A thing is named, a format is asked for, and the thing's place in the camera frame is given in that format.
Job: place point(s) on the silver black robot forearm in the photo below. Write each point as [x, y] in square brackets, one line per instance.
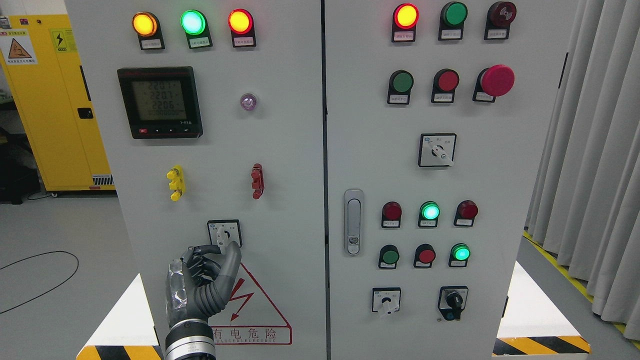
[190, 339]

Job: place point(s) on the green push button upper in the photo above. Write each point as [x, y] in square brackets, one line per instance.
[399, 88]

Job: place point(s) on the dark red lamp middle right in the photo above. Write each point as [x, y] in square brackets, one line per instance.
[465, 214]

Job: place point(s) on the dark red buzzer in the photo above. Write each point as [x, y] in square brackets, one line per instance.
[500, 16]

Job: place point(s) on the red push button upper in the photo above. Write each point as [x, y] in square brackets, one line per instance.
[444, 85]

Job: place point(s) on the green push button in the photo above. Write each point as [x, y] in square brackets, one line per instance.
[388, 257]
[399, 88]

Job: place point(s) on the red push button lower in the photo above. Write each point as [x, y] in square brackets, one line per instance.
[424, 256]

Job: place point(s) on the red emergency stop mushroom button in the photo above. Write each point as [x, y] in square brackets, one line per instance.
[493, 82]

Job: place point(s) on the green lit button lower right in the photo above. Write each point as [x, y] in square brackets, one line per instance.
[459, 255]

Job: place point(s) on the yellow indicator lamp top left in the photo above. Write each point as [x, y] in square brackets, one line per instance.
[148, 30]

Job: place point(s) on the green push button lower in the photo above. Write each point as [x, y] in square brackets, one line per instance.
[388, 257]

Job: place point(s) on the red electric danger warning sticker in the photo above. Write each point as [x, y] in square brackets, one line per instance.
[250, 317]

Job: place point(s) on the silver cabinet door handle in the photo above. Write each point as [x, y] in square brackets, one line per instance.
[352, 220]

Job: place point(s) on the black digital power meter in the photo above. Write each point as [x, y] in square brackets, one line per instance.
[161, 102]

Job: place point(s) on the clear white indicator lamp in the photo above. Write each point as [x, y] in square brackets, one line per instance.
[248, 102]

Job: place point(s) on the red lit lamp right door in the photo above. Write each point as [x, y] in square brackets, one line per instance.
[404, 23]

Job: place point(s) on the red indicator lamp top left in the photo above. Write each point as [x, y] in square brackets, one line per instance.
[242, 28]

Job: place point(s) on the green lit lamp middle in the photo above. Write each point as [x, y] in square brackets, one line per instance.
[428, 215]

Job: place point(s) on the grey electrical control cabinet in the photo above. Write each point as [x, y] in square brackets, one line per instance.
[320, 71]

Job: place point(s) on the white rotary selector bottom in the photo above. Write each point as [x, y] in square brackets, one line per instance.
[385, 301]

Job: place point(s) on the red terminal connector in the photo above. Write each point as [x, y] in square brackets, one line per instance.
[258, 180]

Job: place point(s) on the yellow safety storage cabinet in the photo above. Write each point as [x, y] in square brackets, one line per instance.
[41, 61]

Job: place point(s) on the white rotary selector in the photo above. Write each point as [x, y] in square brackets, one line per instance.
[436, 150]
[385, 301]

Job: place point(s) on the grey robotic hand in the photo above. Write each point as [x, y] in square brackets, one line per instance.
[199, 282]

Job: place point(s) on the black key selector switch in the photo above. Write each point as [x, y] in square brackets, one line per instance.
[452, 301]

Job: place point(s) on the red push button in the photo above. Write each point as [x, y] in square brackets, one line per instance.
[444, 85]
[424, 256]

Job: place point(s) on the yellow terminal connector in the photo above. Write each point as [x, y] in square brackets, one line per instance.
[176, 177]

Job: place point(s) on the grey curtain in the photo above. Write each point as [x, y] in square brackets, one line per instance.
[586, 200]

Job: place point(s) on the dark red lamp middle left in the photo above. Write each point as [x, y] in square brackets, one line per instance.
[391, 215]

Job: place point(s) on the white rotary selector upper right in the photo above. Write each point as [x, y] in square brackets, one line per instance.
[436, 150]

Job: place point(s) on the green indicator lamp top left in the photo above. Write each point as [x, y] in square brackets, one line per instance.
[196, 29]

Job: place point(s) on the white rotary light switch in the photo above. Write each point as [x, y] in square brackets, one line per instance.
[224, 231]

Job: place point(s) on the dark red lamp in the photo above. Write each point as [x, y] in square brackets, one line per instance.
[465, 214]
[391, 215]

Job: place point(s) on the green unlit lamp top right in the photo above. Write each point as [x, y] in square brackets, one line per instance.
[452, 19]

